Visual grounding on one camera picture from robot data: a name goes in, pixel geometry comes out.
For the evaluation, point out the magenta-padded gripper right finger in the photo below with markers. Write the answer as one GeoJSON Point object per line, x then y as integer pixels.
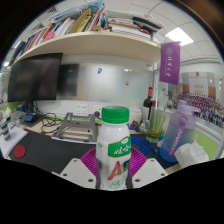
{"type": "Point", "coordinates": [148, 171]}

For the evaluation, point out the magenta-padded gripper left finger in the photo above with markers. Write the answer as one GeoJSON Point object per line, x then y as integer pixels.
{"type": "Point", "coordinates": [78, 171]}

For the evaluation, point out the white green-capped drink bottle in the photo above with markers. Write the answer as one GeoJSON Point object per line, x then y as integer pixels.
{"type": "Point", "coordinates": [113, 146]}

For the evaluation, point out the purple translucent water jug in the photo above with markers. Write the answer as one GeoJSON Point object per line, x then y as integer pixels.
{"type": "Point", "coordinates": [176, 136]}

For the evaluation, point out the grey metal laptop stand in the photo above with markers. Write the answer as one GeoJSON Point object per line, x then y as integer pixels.
{"type": "Point", "coordinates": [75, 139]}

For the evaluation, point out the black red-edged desk mat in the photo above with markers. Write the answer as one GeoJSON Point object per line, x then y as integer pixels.
{"type": "Point", "coordinates": [50, 153]}

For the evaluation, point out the clear drinking glass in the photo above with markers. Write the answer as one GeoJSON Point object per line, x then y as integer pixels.
{"type": "Point", "coordinates": [155, 133]}

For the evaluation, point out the crumpled white tissue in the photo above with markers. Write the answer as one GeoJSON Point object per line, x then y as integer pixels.
{"type": "Point", "coordinates": [190, 155]}

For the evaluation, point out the white round container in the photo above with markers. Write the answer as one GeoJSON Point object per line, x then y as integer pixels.
{"type": "Point", "coordinates": [135, 115]}

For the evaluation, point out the flat round red coaster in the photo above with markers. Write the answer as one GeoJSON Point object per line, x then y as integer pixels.
{"type": "Point", "coordinates": [19, 151]}

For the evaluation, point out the dark wine bottle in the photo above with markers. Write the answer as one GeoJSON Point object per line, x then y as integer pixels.
{"type": "Point", "coordinates": [147, 106]}

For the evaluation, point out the small blue box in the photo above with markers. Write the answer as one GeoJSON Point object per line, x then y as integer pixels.
{"type": "Point", "coordinates": [30, 117]}

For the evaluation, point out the large white paper sheet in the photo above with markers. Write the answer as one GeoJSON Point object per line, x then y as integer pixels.
{"type": "Point", "coordinates": [13, 138]}

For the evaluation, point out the group photo poster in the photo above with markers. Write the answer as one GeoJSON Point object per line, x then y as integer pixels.
{"type": "Point", "coordinates": [203, 103]}

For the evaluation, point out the black computer monitor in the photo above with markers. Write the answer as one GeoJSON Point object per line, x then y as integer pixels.
{"type": "Point", "coordinates": [33, 78]}

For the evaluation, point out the white wall socket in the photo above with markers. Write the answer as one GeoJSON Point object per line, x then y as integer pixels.
{"type": "Point", "coordinates": [81, 109]}
{"type": "Point", "coordinates": [96, 110]}

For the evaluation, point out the wall shelf with books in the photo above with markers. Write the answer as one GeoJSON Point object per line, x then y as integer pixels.
{"type": "Point", "coordinates": [93, 43]}

